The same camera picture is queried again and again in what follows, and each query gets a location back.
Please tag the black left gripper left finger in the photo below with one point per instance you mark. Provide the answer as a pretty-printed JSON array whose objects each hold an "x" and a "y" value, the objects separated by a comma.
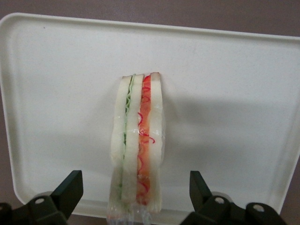
[{"x": 47, "y": 208}]

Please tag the triangle sandwich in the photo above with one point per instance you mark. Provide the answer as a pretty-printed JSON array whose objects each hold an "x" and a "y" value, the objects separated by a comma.
[{"x": 131, "y": 140}]

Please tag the cream plastic tray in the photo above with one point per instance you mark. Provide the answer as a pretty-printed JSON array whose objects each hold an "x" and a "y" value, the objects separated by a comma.
[{"x": 58, "y": 93}]

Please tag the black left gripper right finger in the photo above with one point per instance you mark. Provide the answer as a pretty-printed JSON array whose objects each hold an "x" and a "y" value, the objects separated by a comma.
[{"x": 215, "y": 211}]

